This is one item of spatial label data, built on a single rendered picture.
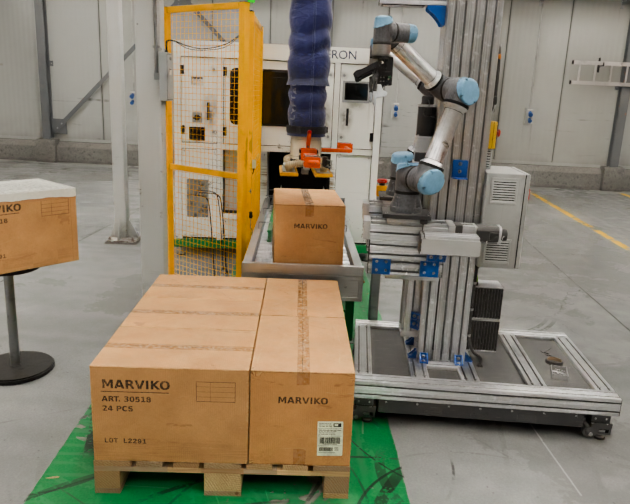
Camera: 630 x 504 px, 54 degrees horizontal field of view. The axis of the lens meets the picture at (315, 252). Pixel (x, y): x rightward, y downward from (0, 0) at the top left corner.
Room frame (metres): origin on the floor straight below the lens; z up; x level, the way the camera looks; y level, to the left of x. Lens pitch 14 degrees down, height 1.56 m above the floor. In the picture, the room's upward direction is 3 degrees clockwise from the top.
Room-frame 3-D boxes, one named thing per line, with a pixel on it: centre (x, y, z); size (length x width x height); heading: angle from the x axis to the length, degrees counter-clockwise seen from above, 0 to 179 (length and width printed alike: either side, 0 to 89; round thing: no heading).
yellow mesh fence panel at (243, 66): (4.40, 0.82, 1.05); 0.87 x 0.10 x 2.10; 54
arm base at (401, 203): (2.90, -0.42, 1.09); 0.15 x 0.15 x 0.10
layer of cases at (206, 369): (2.73, 0.34, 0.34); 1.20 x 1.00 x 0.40; 2
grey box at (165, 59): (4.13, 1.00, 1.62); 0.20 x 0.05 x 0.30; 2
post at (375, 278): (4.01, -0.42, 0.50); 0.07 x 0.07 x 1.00; 2
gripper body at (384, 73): (2.66, -0.24, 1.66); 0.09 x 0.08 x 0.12; 87
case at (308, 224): (3.75, 0.06, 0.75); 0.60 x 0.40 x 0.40; 5
